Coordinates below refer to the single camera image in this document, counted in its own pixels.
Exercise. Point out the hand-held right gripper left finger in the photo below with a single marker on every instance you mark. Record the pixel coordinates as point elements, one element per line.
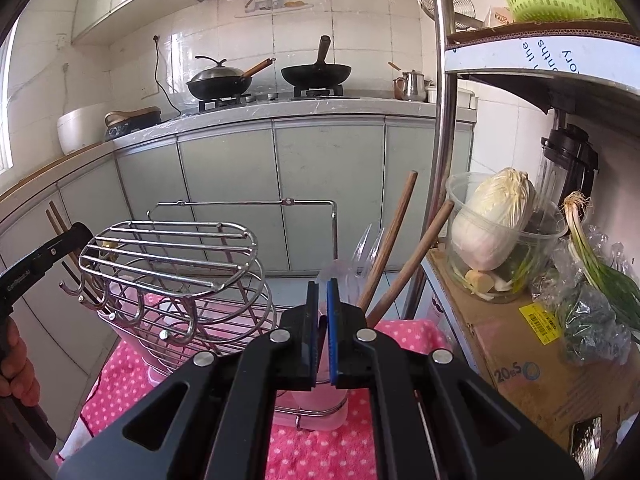
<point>312,330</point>

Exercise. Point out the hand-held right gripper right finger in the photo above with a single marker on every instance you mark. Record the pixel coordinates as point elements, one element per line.
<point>334,330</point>

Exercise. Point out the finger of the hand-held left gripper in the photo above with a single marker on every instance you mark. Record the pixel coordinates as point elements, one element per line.
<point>65,242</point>

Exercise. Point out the bamboo chopstick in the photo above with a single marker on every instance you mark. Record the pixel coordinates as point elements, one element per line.
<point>62,217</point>
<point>56,221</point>

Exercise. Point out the clear plastic fork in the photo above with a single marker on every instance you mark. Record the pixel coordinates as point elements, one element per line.
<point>365,255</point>

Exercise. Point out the dark wooden chopstick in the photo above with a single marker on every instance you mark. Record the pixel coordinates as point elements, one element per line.
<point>395,220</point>
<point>425,245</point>

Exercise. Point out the person's left hand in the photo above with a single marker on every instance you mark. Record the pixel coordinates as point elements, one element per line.
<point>20,370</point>

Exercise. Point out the white rice cooker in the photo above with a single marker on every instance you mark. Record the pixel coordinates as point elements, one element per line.
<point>82,130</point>

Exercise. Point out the pink polka dot blanket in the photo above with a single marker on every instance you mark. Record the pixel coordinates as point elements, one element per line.
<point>310,455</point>

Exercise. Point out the black electric cooker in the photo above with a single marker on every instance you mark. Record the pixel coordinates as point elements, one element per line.
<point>132,125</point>

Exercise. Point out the ginger piece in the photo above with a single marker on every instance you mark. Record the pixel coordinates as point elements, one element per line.
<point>477,280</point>

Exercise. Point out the cardboard box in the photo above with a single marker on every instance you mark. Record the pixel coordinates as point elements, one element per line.
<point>500,340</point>

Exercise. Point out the grey kitchen cabinets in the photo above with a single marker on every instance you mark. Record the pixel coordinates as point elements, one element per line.
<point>225,185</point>

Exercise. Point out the napa cabbage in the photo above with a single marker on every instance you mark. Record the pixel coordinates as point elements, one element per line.
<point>492,220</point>

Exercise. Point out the clear plastic bowl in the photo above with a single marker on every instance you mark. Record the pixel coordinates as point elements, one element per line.
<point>530,260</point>

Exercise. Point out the metal shelf pole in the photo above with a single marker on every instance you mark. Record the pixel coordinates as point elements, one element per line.
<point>442,135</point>

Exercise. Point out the metal wok lid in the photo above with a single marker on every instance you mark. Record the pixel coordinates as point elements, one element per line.
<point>215,75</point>

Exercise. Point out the gas stove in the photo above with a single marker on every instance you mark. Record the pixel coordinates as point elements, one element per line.
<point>280,96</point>

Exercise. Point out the stainless steel kettle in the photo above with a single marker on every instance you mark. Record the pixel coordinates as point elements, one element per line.
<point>412,87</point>

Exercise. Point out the black wok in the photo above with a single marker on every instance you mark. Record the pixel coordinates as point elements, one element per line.
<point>315,75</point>

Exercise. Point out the plastic bag of greens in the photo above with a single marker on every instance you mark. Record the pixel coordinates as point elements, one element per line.
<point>590,320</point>

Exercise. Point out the green scallion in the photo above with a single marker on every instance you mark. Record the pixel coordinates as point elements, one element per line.
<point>590,265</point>

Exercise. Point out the small white container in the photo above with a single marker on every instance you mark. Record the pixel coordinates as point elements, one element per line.
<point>465,99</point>

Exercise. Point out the metal grater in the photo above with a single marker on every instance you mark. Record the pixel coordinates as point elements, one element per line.
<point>586,442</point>

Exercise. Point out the black blender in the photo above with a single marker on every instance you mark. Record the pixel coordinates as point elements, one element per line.
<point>570,160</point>

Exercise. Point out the glass wall shelf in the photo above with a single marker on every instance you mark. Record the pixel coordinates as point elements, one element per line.
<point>275,7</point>

